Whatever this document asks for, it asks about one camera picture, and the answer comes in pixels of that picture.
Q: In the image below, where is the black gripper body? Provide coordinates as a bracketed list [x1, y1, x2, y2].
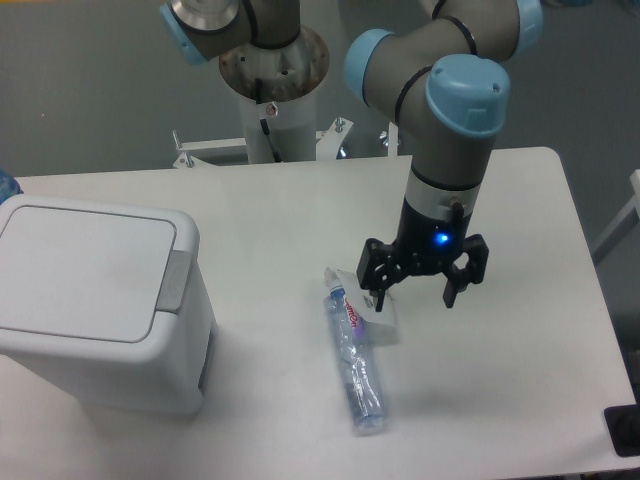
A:
[392, 199, 470, 275]

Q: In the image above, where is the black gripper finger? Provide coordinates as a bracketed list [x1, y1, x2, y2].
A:
[442, 234, 489, 308]
[356, 238, 415, 313]

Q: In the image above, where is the white plastic trash can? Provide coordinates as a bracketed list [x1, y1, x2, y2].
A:
[1, 194, 216, 414]

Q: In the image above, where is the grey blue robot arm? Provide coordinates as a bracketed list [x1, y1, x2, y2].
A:
[159, 1, 543, 306]

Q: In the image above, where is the white tissue packet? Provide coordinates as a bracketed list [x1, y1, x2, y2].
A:
[335, 269, 399, 346]

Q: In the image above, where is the clear plastic water bottle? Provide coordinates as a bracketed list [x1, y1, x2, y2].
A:
[323, 268, 387, 436]

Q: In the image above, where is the black table clamp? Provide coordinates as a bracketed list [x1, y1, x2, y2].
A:
[604, 404, 639, 458]

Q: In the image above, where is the blue patterned object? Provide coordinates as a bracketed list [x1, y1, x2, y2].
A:
[0, 170, 23, 203]

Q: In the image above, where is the white pedestal base frame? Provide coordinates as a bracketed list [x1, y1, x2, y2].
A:
[173, 117, 355, 168]

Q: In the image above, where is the white frame at right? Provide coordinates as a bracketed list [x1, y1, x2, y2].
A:
[591, 169, 639, 265]

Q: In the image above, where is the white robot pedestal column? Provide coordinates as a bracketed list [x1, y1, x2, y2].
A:
[219, 26, 330, 164]

